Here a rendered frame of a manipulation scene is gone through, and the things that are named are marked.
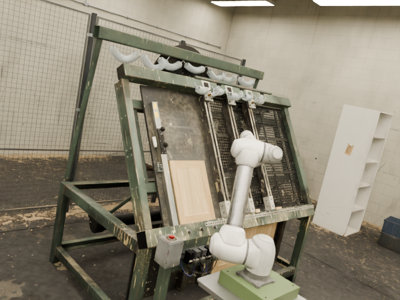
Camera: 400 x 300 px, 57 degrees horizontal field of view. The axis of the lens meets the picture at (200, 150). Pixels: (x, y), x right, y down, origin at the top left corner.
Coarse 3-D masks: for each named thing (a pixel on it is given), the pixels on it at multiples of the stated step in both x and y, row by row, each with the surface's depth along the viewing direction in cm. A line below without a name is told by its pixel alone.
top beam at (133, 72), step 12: (120, 72) 270; (132, 72) 271; (144, 72) 279; (156, 72) 288; (144, 84) 287; (156, 84) 292; (168, 84) 296; (180, 84) 303; (192, 84) 314; (216, 84) 336; (216, 96) 344; (264, 96) 387; (276, 96) 403
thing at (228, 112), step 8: (240, 96) 337; (224, 104) 346; (232, 104) 343; (224, 112) 346; (232, 112) 345; (232, 120) 341; (232, 128) 339; (232, 136) 338; (248, 200) 324; (248, 208) 323
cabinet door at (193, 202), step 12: (180, 168) 287; (192, 168) 296; (204, 168) 305; (180, 180) 284; (192, 180) 292; (204, 180) 301; (180, 192) 280; (192, 192) 289; (204, 192) 297; (180, 204) 276; (192, 204) 285; (204, 204) 294; (180, 216) 273; (192, 216) 281; (204, 216) 289
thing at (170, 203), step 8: (152, 104) 284; (152, 112) 283; (152, 120) 283; (160, 152) 276; (160, 160) 275; (168, 168) 276; (168, 176) 274; (168, 184) 272; (168, 192) 269; (168, 200) 268; (168, 208) 267; (168, 216) 267; (176, 216) 268; (176, 224) 265
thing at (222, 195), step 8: (208, 88) 325; (216, 88) 316; (200, 96) 325; (208, 96) 322; (200, 104) 325; (208, 104) 325; (208, 112) 323; (208, 120) 318; (208, 128) 317; (208, 136) 317; (208, 144) 317; (216, 144) 316; (208, 152) 317; (216, 152) 313; (216, 160) 310; (216, 168) 310; (216, 176) 310; (224, 184) 308; (224, 192) 308; (224, 200) 303; (224, 208) 302; (224, 216) 302
